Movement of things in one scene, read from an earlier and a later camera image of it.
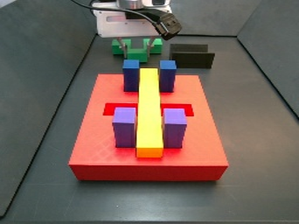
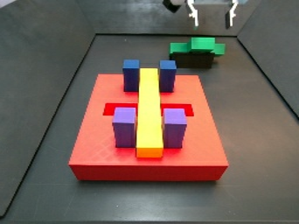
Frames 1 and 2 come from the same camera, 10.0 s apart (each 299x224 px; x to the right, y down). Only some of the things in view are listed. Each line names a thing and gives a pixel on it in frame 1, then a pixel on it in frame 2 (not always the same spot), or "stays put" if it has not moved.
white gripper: x=113 y=24 → x=193 y=14
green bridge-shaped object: x=136 y=54 → x=197 y=45
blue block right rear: x=167 y=74 stays put
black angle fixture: x=191 y=56 stays put
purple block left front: x=124 y=123 stays put
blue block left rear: x=131 y=66 stays put
